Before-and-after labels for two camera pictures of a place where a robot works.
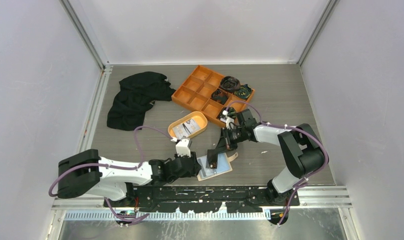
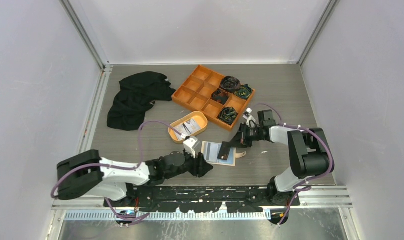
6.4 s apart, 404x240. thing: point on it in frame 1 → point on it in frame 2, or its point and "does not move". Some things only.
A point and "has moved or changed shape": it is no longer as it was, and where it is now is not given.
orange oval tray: x=188 y=126 does not move
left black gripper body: x=193 y=172 does not move
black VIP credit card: x=212 y=157 has moved or changed shape
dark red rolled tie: x=219 y=96 does not move
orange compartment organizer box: x=195 y=94 does not move
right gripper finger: x=233 y=145 → x=246 y=143
